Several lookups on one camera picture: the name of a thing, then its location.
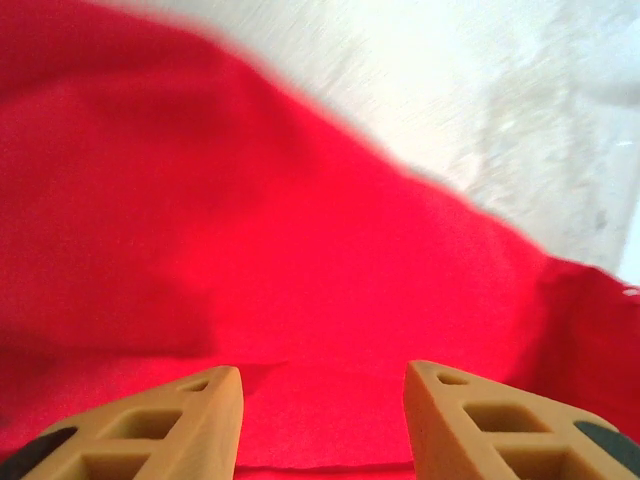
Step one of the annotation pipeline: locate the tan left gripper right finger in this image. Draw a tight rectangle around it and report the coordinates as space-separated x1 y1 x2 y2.
403 359 640 480

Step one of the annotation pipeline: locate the red printed t-shirt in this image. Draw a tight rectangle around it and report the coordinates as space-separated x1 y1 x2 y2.
0 0 640 480

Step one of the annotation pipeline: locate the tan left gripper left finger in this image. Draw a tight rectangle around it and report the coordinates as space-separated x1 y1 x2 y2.
14 365 246 480

